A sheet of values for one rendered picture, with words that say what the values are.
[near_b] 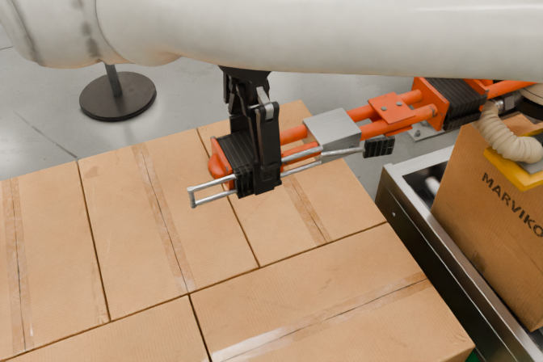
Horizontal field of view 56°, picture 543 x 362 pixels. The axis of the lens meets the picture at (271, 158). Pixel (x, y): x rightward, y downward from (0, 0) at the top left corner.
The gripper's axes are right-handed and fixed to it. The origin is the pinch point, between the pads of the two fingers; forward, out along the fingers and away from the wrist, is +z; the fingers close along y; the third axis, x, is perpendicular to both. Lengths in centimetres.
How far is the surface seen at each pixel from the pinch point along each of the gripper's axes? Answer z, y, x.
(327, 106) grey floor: 121, 128, -89
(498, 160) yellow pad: 11.6, -7.1, -42.9
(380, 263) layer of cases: 66, 9, -39
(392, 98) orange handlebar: -0.9, 2.5, -24.9
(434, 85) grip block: -1.2, 2.3, -32.6
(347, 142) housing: 0.3, -2.5, -14.1
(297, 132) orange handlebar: -0.2, 1.9, -8.1
